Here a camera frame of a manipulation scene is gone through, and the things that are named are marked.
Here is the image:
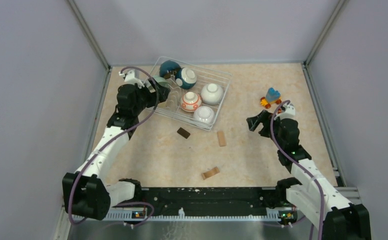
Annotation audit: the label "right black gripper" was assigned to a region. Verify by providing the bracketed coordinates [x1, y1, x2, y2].
[246, 109, 284, 149]

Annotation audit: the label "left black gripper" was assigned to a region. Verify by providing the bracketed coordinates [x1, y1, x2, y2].
[132, 77, 170, 115]

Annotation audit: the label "dark blue bowl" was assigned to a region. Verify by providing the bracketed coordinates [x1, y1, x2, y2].
[159, 60, 181, 79]

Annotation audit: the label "blue bowl white dots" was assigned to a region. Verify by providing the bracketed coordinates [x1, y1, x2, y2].
[175, 67, 197, 90]

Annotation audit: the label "celadon green bowl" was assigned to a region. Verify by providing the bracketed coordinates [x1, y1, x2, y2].
[153, 75, 170, 88]

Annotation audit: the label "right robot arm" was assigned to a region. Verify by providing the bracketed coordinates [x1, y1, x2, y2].
[246, 110, 372, 240]

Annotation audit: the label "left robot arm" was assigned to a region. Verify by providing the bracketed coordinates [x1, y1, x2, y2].
[62, 84, 170, 220]

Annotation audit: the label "colourful toy brick car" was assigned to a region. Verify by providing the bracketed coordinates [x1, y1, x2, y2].
[260, 87, 282, 109]

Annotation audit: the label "white bowl orange pattern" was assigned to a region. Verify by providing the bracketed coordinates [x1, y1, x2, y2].
[180, 91, 203, 112]

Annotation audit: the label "dark brown wooden block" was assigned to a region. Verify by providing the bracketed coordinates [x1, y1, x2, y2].
[176, 127, 191, 139]

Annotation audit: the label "light wooden block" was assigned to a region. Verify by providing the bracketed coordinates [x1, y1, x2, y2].
[217, 130, 227, 147]

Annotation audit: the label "white bowl front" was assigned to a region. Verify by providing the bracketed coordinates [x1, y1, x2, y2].
[193, 105, 215, 126]

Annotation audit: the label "plain white bowl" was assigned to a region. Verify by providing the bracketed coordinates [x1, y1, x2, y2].
[200, 83, 224, 106]

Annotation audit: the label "tan wooden arch block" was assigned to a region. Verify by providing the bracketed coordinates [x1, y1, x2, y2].
[201, 166, 220, 180]

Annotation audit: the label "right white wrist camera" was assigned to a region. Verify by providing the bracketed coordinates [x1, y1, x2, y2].
[278, 102, 296, 120]

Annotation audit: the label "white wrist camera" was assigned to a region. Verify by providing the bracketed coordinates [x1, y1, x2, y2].
[278, 102, 296, 120]
[119, 69, 145, 89]

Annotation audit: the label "white wire dish rack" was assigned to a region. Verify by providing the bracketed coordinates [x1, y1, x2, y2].
[150, 56, 232, 131]

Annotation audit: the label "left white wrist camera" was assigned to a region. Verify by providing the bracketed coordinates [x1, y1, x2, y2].
[119, 69, 145, 89]

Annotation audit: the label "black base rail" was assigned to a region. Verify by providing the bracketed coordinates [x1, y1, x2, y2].
[134, 187, 296, 217]

